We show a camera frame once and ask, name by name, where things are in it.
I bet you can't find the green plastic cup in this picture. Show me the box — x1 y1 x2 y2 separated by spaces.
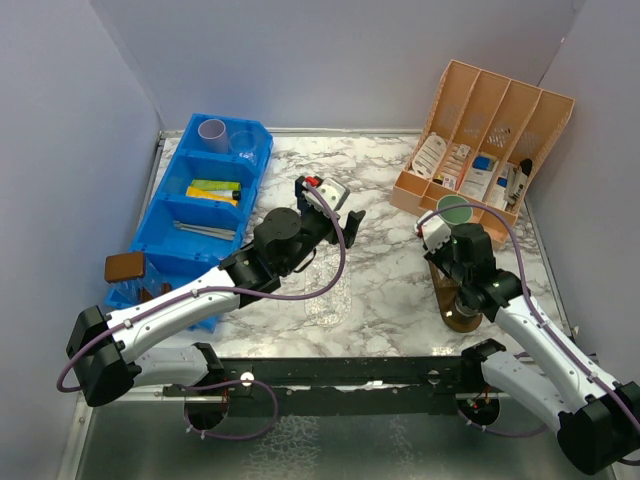
437 194 473 226

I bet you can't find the dark blue plastic cup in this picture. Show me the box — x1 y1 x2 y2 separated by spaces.
451 295 482 325

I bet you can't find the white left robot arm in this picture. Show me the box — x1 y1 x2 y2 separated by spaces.
56 177 365 407

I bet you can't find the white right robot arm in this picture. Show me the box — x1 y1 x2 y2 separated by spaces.
416 216 639 475

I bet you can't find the brown oval wooden tray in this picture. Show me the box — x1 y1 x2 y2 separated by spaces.
428 261 482 333

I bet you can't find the white blue box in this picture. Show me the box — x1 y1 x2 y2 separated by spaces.
472 155 497 172

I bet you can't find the white oval soap packet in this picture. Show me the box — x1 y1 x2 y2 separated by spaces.
410 132 447 179

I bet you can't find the clear plastic cup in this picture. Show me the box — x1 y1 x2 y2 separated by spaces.
229 130 258 159

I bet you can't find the blue plastic bin organizer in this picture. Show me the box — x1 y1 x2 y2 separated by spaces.
103 113 274 334

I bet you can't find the peach compartment organizer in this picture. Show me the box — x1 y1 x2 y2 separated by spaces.
390 60 575 246

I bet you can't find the lilac plastic cup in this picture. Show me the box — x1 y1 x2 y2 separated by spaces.
198 118 229 154

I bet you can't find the brown lid clear box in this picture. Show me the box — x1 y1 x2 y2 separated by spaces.
104 251 172 304

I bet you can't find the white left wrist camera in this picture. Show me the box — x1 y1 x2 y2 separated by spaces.
304 177 350 217

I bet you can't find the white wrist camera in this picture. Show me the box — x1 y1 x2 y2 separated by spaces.
304 177 350 217
414 210 451 253

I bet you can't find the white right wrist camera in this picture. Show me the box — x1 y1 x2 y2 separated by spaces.
414 210 451 253

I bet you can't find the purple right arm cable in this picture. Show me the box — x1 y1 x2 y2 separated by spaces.
415 204 640 461

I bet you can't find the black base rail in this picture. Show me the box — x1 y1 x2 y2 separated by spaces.
163 349 494 418

